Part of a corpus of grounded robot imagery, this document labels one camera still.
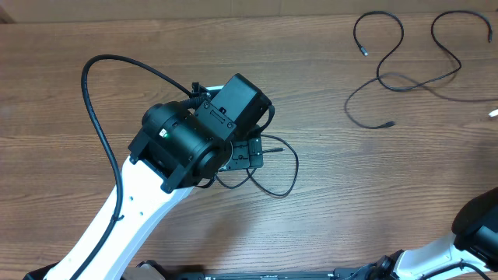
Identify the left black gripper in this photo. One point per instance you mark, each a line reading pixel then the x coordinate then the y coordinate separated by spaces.
pixel 247 153

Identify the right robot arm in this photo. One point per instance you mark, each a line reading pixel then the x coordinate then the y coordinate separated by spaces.
pixel 470 247

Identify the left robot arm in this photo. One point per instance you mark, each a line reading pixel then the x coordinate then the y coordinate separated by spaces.
pixel 179 144

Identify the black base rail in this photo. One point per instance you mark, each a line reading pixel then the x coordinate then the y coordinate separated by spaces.
pixel 154 271

